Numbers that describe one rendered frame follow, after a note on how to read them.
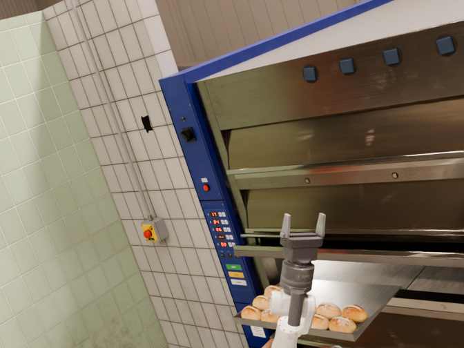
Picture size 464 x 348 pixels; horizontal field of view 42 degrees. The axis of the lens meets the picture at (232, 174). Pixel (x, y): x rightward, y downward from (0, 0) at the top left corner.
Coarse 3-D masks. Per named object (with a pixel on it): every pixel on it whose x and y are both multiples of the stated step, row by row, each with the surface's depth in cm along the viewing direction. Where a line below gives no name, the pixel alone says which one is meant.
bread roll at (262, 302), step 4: (260, 296) 243; (264, 296) 242; (256, 300) 242; (260, 300) 241; (264, 300) 240; (268, 300) 240; (256, 304) 242; (260, 304) 240; (264, 304) 240; (268, 304) 240; (260, 308) 241; (264, 308) 240; (268, 308) 240
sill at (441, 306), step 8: (400, 296) 221; (408, 296) 219; (416, 296) 218; (424, 296) 216; (432, 296) 214; (440, 296) 213; (448, 296) 211; (456, 296) 210; (392, 304) 224; (400, 304) 221; (408, 304) 219; (416, 304) 217; (424, 304) 214; (432, 304) 212; (440, 304) 210; (448, 304) 208; (456, 304) 206; (456, 312) 207
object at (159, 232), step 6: (144, 222) 294; (150, 222) 291; (156, 222) 290; (162, 222) 292; (144, 228) 294; (156, 228) 290; (162, 228) 292; (156, 234) 290; (162, 234) 292; (168, 234) 295; (150, 240) 295; (156, 240) 291
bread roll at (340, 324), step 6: (336, 318) 209; (342, 318) 208; (348, 318) 208; (330, 324) 210; (336, 324) 208; (342, 324) 207; (348, 324) 206; (354, 324) 207; (330, 330) 211; (336, 330) 208; (342, 330) 206; (348, 330) 206; (354, 330) 206
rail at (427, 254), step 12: (324, 252) 216; (336, 252) 212; (348, 252) 209; (360, 252) 205; (372, 252) 202; (384, 252) 199; (396, 252) 196; (408, 252) 193; (420, 252) 190; (432, 252) 188; (444, 252) 185; (456, 252) 183
